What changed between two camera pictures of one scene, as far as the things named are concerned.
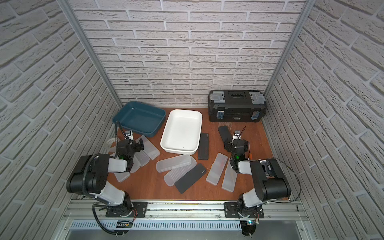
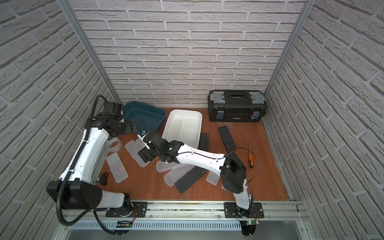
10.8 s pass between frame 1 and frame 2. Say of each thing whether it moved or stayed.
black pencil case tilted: stayed
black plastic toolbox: stayed
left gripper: moved
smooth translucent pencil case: stayed
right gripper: moved
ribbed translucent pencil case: stayed
